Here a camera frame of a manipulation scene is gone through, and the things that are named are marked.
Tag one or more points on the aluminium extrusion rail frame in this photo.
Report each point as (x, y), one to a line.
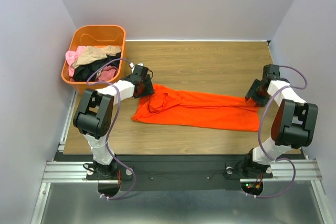
(66, 196)

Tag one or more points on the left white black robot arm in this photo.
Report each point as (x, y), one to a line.
(97, 112)

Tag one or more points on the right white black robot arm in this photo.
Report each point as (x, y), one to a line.
(293, 126)

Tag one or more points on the light pink garment in basket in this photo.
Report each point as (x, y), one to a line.
(71, 57)

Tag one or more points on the beige garment in basket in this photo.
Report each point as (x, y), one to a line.
(91, 54)

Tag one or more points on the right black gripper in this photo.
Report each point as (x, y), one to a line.
(253, 94)

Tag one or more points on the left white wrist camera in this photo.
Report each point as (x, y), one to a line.
(133, 66)

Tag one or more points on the orange t shirt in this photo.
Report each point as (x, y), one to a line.
(198, 109)

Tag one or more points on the dusty pink garment in basket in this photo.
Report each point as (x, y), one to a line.
(107, 73)

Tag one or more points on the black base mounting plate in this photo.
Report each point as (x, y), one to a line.
(178, 172)

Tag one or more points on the black garment in basket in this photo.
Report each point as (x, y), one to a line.
(83, 72)

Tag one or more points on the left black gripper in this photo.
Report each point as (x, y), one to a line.
(146, 86)

